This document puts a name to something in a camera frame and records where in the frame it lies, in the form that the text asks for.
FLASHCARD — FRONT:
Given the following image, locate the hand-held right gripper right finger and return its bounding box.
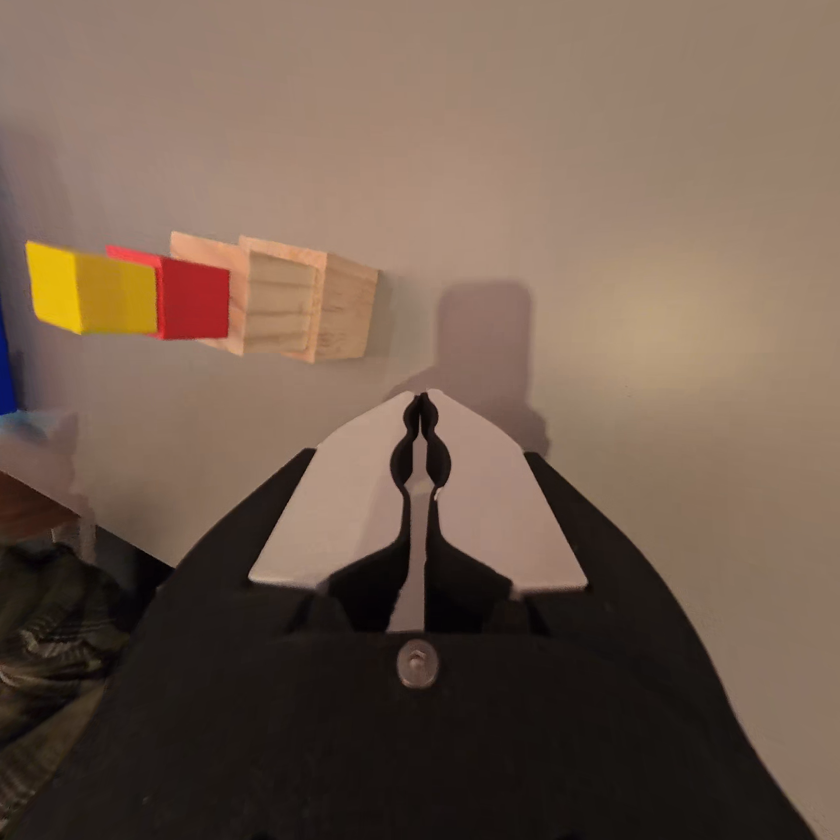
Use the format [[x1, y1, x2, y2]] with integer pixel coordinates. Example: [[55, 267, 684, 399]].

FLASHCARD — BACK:
[[422, 388, 589, 632]]

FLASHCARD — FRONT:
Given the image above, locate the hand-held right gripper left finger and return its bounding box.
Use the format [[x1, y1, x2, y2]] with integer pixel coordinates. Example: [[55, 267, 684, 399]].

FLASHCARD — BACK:
[[248, 390, 421, 632]]

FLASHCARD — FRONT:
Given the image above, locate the large plain wooden cube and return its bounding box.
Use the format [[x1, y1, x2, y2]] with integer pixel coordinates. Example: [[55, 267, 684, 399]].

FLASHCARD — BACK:
[[239, 235, 380, 364]]

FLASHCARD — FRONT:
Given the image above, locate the medium plain wooden cube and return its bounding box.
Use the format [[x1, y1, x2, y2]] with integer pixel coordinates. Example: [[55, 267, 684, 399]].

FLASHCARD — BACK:
[[170, 231, 317, 357]]

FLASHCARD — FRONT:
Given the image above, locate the red wooden cube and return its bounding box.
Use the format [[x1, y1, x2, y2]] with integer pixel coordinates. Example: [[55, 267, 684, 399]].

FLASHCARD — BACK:
[[106, 245, 231, 341]]

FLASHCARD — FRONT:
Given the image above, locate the yellow wooden cube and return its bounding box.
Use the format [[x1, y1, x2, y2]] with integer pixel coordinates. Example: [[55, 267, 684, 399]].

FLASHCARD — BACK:
[[25, 241, 159, 336]]

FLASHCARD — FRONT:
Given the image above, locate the blue plastic bin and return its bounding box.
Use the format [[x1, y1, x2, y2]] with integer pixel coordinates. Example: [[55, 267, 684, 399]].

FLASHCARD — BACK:
[[0, 282, 18, 412]]

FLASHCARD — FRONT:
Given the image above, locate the brown wooden panel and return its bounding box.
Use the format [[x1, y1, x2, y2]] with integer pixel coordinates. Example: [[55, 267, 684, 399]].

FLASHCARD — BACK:
[[0, 471, 83, 544]]

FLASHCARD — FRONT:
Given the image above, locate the person's plaid shirt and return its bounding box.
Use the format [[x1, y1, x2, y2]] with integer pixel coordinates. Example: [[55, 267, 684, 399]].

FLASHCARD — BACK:
[[0, 541, 173, 840]]

